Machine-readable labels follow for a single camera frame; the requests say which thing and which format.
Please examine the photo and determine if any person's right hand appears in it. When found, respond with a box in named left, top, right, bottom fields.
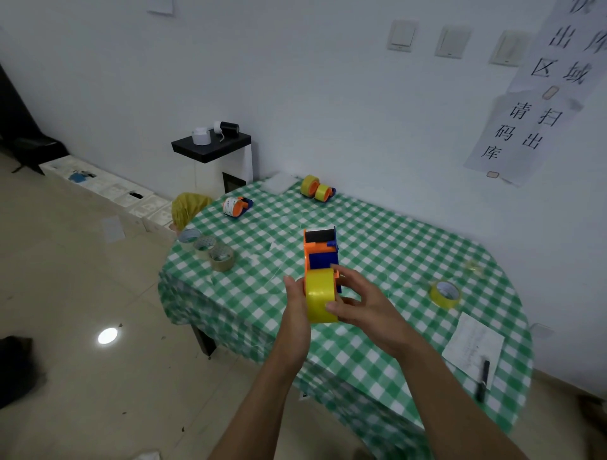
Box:
left=324, top=264, right=418, bottom=359

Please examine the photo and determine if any person's left hand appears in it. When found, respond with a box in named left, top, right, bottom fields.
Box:
left=273, top=274, right=312, bottom=375

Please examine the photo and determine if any tall yellow tape roll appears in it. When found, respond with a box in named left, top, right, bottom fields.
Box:
left=305, top=268, right=340, bottom=325

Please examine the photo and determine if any brown tape roll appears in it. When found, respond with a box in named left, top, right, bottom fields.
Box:
left=208, top=244, right=236, bottom=272

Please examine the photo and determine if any beige tape roll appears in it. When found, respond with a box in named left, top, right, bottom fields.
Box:
left=193, top=235, right=219, bottom=260

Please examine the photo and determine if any person's right forearm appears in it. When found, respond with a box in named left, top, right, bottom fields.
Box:
left=396, top=334, right=530, bottom=460

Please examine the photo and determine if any person's left forearm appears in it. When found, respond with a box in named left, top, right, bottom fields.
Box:
left=208, top=350, right=309, bottom=460

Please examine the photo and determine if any green checkered tablecloth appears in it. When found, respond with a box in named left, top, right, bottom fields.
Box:
left=157, top=175, right=534, bottom=460

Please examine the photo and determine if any dark table leg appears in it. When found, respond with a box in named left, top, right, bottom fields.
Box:
left=192, top=324, right=218, bottom=359

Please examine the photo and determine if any white paper sheet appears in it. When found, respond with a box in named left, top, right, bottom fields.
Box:
left=441, top=312, right=506, bottom=390

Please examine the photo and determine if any black pen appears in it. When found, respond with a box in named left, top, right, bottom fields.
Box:
left=475, top=360, right=491, bottom=404

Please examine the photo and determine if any white foam pad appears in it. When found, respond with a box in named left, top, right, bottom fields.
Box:
left=264, top=171, right=300, bottom=196

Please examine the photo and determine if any yellow plastic bag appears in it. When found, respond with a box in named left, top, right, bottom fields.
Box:
left=171, top=193, right=214, bottom=232

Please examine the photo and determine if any white cabinet with black top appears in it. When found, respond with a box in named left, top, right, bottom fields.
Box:
left=171, top=131, right=254, bottom=200

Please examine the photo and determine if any row of white boxes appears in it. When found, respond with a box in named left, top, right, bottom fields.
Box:
left=40, top=155, right=179, bottom=238

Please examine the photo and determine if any black chair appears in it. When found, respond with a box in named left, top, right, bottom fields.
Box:
left=0, top=64, right=70, bottom=175

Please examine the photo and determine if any white paper wall sign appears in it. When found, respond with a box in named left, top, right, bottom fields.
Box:
left=507, top=0, right=607, bottom=103
left=463, top=92, right=584, bottom=186

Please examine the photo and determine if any white wall switch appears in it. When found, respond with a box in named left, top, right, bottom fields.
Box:
left=386, top=20, right=419, bottom=53
left=489, top=30, right=531, bottom=67
left=435, top=24, right=473, bottom=60

